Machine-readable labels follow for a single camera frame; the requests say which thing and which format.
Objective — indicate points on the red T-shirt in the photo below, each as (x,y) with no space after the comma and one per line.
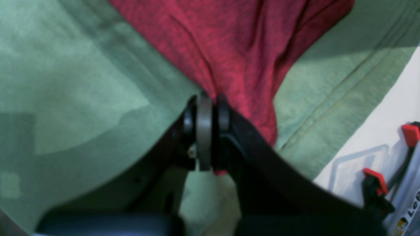
(258,53)

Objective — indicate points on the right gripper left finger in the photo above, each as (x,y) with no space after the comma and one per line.
(143,200)

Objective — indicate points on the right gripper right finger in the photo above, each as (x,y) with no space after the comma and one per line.
(276,200)

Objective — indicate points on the green table cloth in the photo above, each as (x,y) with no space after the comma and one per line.
(83,95)

